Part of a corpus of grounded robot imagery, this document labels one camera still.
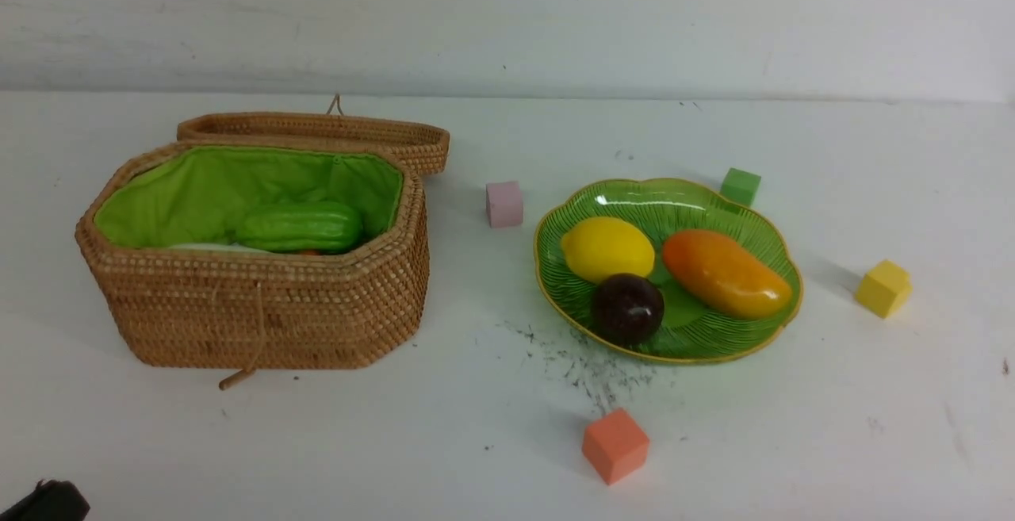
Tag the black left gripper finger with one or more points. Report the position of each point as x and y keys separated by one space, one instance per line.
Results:
x=50 y=500

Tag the green toy cucumber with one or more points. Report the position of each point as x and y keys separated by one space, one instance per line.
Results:
x=325 y=226

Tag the yellow toy lemon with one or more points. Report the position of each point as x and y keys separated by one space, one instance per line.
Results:
x=603 y=246

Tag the purple toy mangosteen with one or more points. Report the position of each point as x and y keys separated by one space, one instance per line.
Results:
x=626 y=309

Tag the orange yellow toy mango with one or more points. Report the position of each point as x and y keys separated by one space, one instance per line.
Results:
x=725 y=276

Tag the white toy radish green leaves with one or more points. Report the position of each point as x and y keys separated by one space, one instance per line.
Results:
x=216 y=247

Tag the woven wicker basket green lining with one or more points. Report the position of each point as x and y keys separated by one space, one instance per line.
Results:
x=247 y=311

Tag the woven wicker basket lid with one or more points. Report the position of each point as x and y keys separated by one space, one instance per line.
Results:
x=422 y=147

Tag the pink foam cube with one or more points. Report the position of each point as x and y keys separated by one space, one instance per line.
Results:
x=504 y=204

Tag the orange foam cube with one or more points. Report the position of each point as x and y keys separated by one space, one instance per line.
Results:
x=615 y=446

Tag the green glass leaf plate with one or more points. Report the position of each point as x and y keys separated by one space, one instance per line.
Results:
x=690 y=332

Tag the green foam cube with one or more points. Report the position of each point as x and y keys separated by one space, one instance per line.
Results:
x=740 y=186

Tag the yellow foam cube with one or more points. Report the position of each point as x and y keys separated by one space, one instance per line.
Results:
x=884 y=289

